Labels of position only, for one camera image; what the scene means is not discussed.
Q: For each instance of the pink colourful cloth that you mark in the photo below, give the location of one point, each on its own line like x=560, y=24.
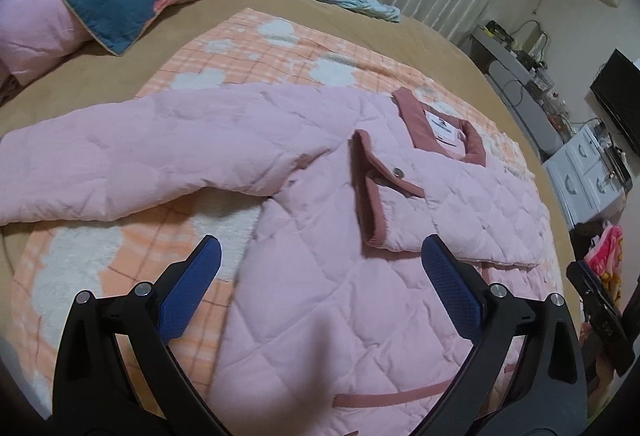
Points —
x=607, y=251

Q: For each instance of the pink quilted jacket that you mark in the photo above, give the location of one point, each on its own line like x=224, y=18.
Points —
x=325, y=306

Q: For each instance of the white drawer cabinet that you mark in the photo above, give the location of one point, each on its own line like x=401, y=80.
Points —
x=575, y=176

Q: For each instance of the orange plaid cloud blanket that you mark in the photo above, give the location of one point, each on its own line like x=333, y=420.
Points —
x=240, y=61

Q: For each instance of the tan bed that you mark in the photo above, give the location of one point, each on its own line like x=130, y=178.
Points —
x=150, y=36

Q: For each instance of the clutter of small desk things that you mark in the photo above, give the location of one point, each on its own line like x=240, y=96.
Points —
x=535, y=66

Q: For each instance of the black television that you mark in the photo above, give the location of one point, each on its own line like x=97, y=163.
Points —
x=620, y=91

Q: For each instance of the grey desk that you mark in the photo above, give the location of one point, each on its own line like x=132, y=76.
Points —
x=505, y=66

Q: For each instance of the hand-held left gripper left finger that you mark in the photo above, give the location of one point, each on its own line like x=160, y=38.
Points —
x=192, y=286

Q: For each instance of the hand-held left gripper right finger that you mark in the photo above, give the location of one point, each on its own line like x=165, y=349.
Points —
x=450, y=281

